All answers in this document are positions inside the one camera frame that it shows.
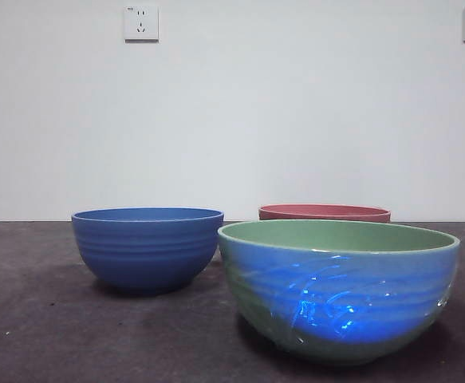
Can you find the red ribbed bowl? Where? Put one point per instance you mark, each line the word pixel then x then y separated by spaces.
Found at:
pixel 324 212

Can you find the green ribbed bowl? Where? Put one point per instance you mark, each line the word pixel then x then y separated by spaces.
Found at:
pixel 336 335

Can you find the blue ribbed bowl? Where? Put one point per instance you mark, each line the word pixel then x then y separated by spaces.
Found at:
pixel 144 255

